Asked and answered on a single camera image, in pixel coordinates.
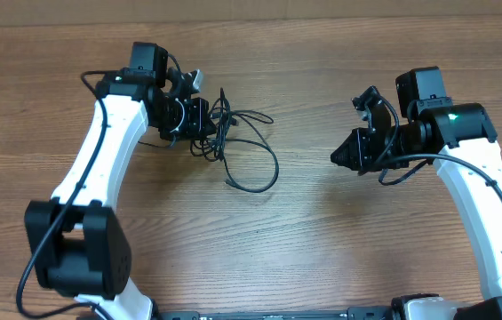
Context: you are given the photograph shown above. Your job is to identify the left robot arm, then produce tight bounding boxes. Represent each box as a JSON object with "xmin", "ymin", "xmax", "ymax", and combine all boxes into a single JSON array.
[{"xmin": 15, "ymin": 42, "xmax": 215, "ymax": 319}]

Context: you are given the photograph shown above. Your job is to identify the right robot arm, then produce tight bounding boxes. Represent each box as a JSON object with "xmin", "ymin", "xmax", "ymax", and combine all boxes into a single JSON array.
[{"xmin": 331, "ymin": 67, "xmax": 502, "ymax": 319}]

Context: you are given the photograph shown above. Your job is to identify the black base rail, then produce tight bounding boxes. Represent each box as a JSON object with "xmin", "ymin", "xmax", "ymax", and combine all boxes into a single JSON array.
[{"xmin": 76, "ymin": 305, "xmax": 472, "ymax": 320}]

